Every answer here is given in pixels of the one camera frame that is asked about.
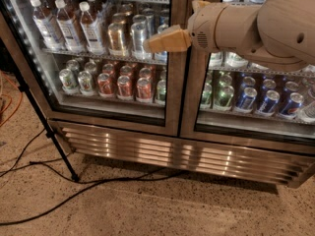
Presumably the blue soda can right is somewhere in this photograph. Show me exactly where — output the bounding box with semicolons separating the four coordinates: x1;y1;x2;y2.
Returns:
278;92;304;119

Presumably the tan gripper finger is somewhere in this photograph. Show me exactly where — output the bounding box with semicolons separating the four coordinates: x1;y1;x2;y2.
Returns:
192;0;210;13
143;25;191;53

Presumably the green white soda can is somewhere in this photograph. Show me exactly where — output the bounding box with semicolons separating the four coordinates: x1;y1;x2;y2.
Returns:
59;69;79;94

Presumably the blue soda can left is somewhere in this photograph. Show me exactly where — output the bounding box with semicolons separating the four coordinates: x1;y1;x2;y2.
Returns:
234;88;257;113

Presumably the blue soda can middle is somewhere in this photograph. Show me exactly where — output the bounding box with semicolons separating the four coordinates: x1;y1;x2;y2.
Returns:
255;89;280;116

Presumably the pale green soda can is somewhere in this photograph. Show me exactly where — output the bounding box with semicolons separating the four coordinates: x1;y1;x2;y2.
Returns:
78;71;95;96

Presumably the white tall can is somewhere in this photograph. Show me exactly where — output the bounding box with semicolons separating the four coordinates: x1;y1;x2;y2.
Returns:
225;52;248;68
209;52;222;67

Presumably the red soda can right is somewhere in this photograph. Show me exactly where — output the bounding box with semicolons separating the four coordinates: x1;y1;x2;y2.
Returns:
137;78;153;102

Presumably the tea bottle white cap right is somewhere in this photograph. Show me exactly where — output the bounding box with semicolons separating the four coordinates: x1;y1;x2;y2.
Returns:
79;2;105;55

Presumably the white tall can middle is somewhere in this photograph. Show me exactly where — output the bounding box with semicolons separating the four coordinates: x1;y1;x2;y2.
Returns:
225;52;248;68

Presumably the white tall can left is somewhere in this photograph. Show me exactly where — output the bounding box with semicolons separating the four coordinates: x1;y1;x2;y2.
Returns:
209;52;222;67

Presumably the glass fridge door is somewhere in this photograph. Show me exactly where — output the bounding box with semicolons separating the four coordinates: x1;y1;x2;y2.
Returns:
1;0;190;136
180;0;315;155

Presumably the tea bottle white cap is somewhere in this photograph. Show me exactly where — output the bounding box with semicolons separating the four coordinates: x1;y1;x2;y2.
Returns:
31;0;65;50
79;2;105;55
55;0;86;53

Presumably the gold tall can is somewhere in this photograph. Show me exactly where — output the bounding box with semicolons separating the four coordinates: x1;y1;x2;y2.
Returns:
108;23;129;57

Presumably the tea bottle white cap middle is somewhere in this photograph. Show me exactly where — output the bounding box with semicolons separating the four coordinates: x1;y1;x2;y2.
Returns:
55;0;86;53

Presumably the green soda can left door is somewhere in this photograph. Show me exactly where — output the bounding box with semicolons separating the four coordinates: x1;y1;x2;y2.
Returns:
156;80;166;105

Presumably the green can right door left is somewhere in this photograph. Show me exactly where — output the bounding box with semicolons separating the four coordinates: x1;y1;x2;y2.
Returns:
200;83;212;108

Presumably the black floor cable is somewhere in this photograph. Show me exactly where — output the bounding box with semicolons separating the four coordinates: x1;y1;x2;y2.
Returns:
0;128;188;228

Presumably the black tripod leg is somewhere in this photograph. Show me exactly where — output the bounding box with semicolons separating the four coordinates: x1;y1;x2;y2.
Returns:
13;65;79;182

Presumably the stainless steel fridge base grille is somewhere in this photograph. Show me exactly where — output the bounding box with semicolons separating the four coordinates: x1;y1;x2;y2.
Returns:
55;121;315;188

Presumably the red soda can middle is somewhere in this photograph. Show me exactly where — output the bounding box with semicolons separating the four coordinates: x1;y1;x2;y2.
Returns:
117;76;133;100

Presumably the blue silver tall can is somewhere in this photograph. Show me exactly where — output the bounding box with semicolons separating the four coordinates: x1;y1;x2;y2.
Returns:
155;24;168;63

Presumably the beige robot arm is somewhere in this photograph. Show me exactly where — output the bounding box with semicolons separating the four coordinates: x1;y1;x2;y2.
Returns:
144;0;315;72

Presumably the blue soda can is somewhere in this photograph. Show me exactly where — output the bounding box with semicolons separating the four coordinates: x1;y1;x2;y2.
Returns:
278;92;304;119
234;88;257;113
255;89;280;116

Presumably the tea bottle white cap left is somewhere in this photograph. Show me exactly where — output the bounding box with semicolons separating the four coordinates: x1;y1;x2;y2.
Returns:
31;0;65;50

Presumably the orange extension cable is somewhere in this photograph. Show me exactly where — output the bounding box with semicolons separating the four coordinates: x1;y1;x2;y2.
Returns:
0;70;24;128

